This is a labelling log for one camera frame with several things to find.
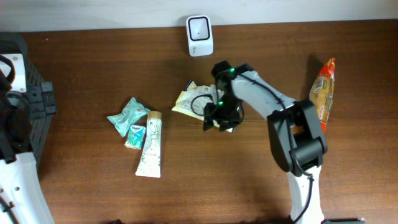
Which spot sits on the dark grey plastic basket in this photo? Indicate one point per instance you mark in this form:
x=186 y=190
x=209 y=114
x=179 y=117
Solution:
x=13 y=43

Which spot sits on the teal tissue packet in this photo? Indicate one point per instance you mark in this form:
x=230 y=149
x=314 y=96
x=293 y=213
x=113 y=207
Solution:
x=135 y=137

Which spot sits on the cream yellow snack bag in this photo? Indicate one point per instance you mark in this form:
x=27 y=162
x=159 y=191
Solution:
x=193 y=99

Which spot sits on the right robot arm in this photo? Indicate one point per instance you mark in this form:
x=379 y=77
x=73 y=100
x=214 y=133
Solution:
x=296 y=138

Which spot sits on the white barcode scanner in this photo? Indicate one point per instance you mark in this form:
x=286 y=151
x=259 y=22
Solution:
x=199 y=36

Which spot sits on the orange spaghetti package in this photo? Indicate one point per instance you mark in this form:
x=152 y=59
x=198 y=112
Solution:
x=321 y=93

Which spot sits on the mint green wipes pack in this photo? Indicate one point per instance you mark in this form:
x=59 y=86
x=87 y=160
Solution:
x=130 y=114

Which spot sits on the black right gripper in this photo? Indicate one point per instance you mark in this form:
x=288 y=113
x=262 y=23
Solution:
x=209 y=115

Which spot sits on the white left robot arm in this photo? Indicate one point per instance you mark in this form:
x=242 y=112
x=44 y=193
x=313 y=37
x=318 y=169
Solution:
x=22 y=200

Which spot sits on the white bamboo print tube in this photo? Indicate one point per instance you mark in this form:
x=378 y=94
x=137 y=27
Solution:
x=149 y=164

